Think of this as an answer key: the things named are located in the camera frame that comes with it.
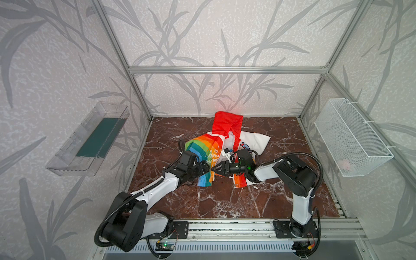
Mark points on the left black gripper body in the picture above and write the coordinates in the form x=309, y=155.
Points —
x=198, y=168

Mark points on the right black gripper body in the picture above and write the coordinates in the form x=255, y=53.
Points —
x=226, y=167

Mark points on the colourful rainbow kids jacket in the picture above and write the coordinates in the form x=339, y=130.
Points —
x=226, y=134

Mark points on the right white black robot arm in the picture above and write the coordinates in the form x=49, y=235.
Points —
x=300, y=172

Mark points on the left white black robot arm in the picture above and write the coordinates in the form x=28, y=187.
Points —
x=127, y=220

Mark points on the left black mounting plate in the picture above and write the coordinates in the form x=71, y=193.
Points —
x=174, y=230

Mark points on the black mounting plate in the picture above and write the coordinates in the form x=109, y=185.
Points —
x=174, y=230
x=292, y=229

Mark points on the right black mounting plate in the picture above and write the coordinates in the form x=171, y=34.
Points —
x=292, y=229

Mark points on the left green circuit board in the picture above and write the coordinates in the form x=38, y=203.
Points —
x=165, y=246

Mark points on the pink object in basket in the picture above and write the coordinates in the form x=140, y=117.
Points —
x=344, y=165

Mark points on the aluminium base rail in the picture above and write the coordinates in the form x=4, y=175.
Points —
x=258, y=229

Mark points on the right circuit board with wires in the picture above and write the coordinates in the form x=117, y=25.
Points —
x=303, y=248

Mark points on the clear plastic wall tray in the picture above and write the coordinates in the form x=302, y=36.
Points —
x=86, y=149

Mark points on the aluminium frame of enclosure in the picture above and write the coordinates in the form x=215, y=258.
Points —
x=325, y=72

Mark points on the white wire mesh basket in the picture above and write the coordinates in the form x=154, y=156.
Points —
x=348, y=135

